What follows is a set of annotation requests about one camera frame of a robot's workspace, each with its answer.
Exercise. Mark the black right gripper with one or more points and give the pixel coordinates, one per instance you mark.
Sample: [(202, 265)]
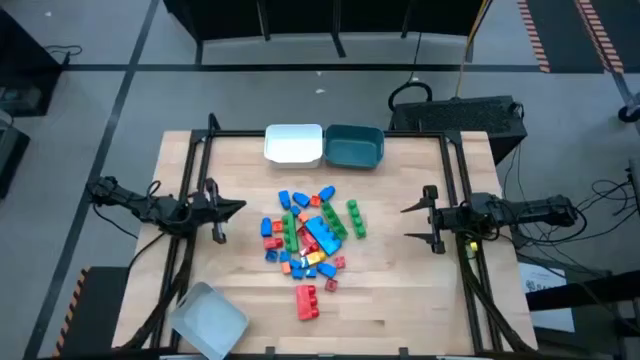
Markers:
[(447, 219)]

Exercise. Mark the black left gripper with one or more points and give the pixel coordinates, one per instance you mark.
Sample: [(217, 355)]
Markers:
[(207, 210)]

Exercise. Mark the medium blue toy block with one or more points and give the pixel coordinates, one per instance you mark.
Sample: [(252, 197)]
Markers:
[(327, 192), (266, 227), (284, 199), (327, 270), (301, 199)]

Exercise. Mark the small orange toy block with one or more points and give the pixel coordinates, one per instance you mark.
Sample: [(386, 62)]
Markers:
[(303, 217), (286, 268), (315, 201), (277, 226)]

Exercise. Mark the medium red toy block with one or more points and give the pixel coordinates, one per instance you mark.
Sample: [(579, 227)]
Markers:
[(273, 243), (304, 235)]

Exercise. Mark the small blue toy block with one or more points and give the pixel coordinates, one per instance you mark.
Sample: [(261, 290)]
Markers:
[(311, 272), (304, 261), (298, 273), (295, 210), (295, 263), (271, 255), (284, 256)]

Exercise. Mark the large blue toy block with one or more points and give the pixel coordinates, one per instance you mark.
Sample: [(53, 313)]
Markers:
[(324, 235)]

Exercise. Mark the medium yellow toy block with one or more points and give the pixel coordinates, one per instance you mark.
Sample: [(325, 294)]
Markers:
[(315, 258)]

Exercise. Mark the large red toy block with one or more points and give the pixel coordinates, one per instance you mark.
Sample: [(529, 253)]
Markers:
[(307, 302)]

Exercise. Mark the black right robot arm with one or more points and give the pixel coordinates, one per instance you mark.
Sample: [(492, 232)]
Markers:
[(525, 210)]

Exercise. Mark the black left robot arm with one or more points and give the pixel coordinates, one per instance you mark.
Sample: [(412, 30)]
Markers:
[(150, 207)]

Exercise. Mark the white plastic bin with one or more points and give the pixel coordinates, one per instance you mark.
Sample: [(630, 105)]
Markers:
[(294, 144)]

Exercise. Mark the teal plastic bin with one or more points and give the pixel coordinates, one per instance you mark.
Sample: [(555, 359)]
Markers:
[(354, 146)]

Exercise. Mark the black computer case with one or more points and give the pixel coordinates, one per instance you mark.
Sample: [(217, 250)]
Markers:
[(457, 125)]

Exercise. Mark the light grey plastic bin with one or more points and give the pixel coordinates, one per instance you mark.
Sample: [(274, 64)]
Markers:
[(210, 320)]

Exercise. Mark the white paper sheet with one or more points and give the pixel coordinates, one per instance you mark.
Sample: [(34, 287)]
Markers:
[(542, 290)]

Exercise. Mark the white floor scrap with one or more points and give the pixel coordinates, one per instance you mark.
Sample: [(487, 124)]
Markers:
[(320, 91)]

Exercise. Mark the black mat hazard-striped edge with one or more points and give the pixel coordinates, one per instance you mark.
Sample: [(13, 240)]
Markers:
[(100, 310), (560, 30)]

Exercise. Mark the black desk beam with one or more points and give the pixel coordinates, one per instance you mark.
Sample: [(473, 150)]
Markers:
[(585, 295)]

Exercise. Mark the black partition screen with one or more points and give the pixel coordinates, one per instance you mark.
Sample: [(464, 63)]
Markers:
[(300, 15)]

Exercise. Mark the black box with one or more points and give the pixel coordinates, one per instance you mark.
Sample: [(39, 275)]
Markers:
[(12, 155)]

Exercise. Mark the black caster stand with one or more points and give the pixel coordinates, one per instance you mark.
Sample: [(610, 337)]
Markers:
[(629, 112)]

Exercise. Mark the black cabinet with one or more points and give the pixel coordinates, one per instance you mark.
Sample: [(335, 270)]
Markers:
[(25, 65)]

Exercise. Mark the black aluminium table frame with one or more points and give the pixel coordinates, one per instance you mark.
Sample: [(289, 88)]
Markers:
[(235, 133)]

